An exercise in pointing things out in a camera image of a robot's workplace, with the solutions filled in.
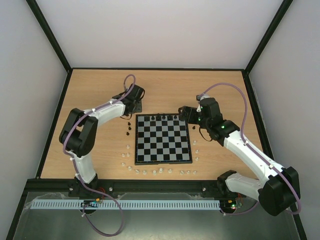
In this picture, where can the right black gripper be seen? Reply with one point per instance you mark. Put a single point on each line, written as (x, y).
(189, 114)

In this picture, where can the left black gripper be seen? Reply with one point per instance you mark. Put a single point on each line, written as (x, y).
(139, 107)

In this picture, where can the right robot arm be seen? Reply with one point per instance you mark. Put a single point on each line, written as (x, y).
(262, 166)

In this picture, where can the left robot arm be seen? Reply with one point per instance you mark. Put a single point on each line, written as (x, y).
(79, 132)

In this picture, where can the black and white chessboard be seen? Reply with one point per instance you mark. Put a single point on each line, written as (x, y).
(161, 142)

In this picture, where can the clear plastic sheet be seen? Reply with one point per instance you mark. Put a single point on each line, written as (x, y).
(154, 224)

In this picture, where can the black aluminium rail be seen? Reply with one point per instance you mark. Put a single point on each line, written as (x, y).
(160, 186)

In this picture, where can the white slotted cable duct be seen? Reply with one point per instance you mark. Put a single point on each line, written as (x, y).
(76, 204)

